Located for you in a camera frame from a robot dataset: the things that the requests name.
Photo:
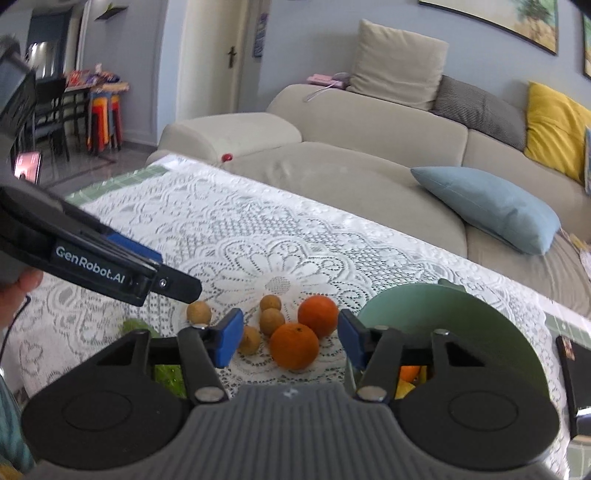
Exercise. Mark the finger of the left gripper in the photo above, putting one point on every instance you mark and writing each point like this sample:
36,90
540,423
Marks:
135,247
176,285

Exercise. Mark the green cutting mat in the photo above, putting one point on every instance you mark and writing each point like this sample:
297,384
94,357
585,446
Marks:
120,182

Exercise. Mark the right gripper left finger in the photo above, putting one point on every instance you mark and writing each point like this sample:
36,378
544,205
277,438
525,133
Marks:
201,352

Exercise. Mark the green colander bowl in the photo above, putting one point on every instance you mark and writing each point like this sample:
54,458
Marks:
418,309

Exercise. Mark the green cucumber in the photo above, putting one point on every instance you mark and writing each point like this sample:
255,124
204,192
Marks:
163,371

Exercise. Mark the black notebook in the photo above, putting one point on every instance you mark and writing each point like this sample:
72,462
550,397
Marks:
575,361

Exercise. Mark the beige cushion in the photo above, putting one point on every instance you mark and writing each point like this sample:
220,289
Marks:
397,66

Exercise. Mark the framed wall painting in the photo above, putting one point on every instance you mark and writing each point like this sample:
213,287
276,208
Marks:
536,21

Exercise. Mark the phone screen on stand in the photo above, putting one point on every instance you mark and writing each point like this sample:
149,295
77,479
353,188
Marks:
27,166

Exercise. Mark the small brown longan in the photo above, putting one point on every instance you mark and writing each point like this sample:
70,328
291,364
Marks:
269,320
270,302
198,313
251,340

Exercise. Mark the operator left hand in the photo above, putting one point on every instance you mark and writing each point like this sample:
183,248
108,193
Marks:
13,296

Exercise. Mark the white door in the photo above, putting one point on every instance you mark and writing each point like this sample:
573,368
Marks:
210,60

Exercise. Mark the dark dining table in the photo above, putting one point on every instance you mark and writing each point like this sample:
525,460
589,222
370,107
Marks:
61,114

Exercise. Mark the grey cushion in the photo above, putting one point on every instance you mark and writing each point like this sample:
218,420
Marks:
479,110

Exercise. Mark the large yellow-green pear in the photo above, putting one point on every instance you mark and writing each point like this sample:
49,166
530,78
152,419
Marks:
403,389

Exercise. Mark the pink item on sofa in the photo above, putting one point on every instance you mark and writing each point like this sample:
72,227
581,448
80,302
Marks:
339,80

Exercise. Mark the stacked colourful stools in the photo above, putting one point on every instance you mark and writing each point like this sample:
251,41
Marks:
104,128

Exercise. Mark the white lace tablecloth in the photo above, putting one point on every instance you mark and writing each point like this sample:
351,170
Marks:
200,325

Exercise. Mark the yellow cushion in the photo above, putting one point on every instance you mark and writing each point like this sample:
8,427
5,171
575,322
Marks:
556,129

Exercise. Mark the light blue cushion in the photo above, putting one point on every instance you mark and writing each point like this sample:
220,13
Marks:
493,205

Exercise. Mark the orange mandarin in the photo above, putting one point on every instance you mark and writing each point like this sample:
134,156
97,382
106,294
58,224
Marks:
320,314
294,346
409,373

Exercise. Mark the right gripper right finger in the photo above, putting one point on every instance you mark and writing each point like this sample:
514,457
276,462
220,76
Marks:
380,353

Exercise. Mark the beige sofa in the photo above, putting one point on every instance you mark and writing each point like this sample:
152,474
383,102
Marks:
356,153

